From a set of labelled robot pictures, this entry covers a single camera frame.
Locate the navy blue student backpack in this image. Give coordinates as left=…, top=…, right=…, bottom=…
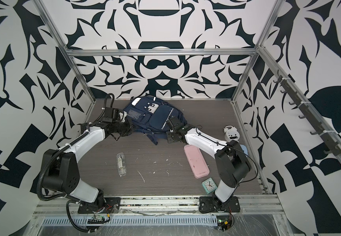
left=123, top=95, right=187, bottom=145

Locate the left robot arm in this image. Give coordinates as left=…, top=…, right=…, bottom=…
left=36, top=107, right=134, bottom=209

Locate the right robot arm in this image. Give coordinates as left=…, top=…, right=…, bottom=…
left=166, top=117, right=252, bottom=203

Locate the black remote control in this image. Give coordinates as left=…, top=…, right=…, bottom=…
left=80, top=123, right=88, bottom=134

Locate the clear plastic pen box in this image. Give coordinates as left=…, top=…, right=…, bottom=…
left=116, top=152, right=127, bottom=177

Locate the pink pencil case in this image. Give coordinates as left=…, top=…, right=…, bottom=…
left=184, top=145, right=210, bottom=179

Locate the green square alarm clock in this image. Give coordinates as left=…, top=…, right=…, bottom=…
left=202, top=178, right=217, bottom=194

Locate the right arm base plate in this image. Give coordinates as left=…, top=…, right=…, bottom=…
left=199, top=195, right=241, bottom=213

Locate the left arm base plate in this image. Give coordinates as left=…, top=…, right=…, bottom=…
left=78, top=197, right=121, bottom=214

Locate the black corrugated cable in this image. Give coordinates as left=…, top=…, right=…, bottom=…
left=65, top=200, right=112, bottom=234

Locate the aluminium frame rail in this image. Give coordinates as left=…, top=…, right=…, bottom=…
left=33, top=195, right=285, bottom=216

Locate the wall hook rail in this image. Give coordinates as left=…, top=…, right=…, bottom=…
left=275, top=75, right=341, bottom=156

